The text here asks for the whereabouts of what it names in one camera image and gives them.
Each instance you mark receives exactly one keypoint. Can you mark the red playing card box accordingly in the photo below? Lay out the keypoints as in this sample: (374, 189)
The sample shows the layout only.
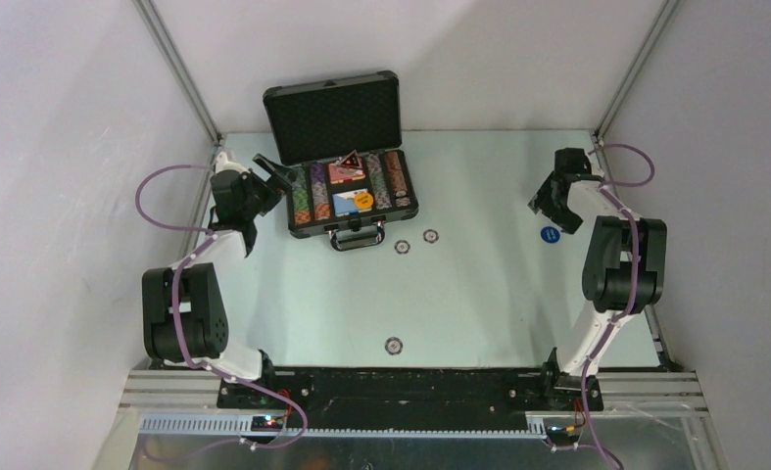
(341, 174)

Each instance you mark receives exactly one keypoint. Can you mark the poker chip near disc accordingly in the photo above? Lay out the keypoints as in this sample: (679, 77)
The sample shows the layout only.
(402, 247)

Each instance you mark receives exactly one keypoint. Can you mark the blue round button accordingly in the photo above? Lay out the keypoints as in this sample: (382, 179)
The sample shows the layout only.
(550, 235)

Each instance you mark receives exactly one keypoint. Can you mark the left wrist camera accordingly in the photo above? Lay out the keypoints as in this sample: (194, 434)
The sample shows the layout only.
(224, 161)

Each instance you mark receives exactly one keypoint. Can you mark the black poker set case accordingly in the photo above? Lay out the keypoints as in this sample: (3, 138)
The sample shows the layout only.
(343, 139)

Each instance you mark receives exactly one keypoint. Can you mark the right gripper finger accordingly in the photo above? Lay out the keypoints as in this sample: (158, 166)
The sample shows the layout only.
(543, 201)
(569, 221)

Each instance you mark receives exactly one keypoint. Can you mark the orange round button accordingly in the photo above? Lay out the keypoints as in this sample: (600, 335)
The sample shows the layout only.
(363, 201)

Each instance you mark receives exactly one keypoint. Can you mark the poker chip front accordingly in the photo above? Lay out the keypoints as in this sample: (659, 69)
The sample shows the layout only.
(393, 346)

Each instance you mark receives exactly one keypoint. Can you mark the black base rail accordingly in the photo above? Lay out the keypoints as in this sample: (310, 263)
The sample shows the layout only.
(414, 399)

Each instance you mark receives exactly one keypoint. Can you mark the blue playing card box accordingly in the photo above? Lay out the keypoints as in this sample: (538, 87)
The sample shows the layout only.
(343, 203)

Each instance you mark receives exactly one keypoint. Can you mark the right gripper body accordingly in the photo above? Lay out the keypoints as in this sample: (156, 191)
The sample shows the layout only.
(553, 178)

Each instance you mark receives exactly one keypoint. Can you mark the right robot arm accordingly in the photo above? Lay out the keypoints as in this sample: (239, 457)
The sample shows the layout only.
(624, 267)

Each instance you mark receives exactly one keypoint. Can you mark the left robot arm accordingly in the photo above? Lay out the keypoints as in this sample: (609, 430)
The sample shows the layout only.
(185, 321)

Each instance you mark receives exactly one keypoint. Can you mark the triangular dealer button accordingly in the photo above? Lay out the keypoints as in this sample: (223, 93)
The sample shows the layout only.
(350, 162)

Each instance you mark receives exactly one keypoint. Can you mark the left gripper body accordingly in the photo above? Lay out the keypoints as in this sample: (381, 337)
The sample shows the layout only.
(261, 195)

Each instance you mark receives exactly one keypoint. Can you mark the poker chip middle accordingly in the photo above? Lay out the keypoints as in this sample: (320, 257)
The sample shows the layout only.
(431, 236)

